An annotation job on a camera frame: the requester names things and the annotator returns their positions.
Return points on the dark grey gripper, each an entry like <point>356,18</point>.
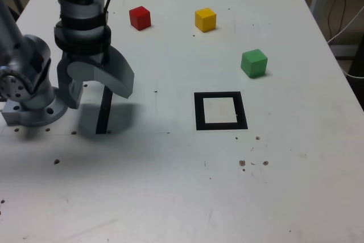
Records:
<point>85,56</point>

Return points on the red cube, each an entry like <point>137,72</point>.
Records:
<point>139,19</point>

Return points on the green cube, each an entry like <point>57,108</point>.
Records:
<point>253,63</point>

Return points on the black tape square outline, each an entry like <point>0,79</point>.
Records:
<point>199,112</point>

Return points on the yellow cube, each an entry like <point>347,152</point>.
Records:
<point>205,21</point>

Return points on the black tape strip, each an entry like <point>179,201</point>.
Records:
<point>102,117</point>

